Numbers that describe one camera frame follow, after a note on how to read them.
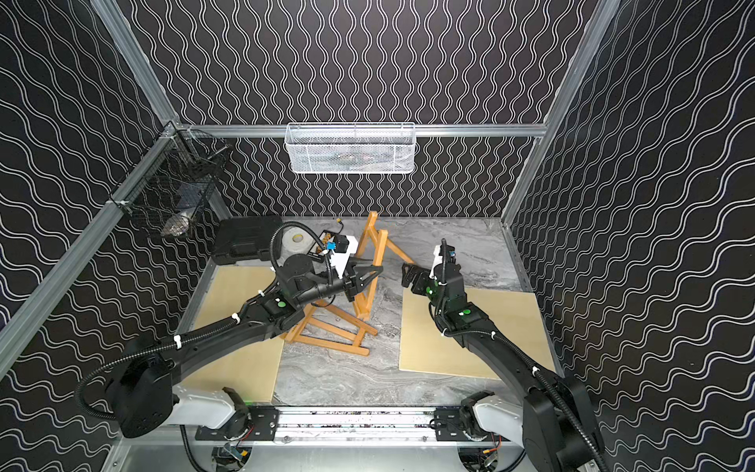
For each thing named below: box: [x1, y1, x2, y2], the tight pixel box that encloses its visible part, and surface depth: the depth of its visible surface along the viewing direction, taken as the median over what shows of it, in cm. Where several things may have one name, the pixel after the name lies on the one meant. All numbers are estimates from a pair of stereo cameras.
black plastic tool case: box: [211, 215, 285, 265], surface depth 107 cm
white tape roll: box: [281, 226, 316, 256], surface depth 114 cm
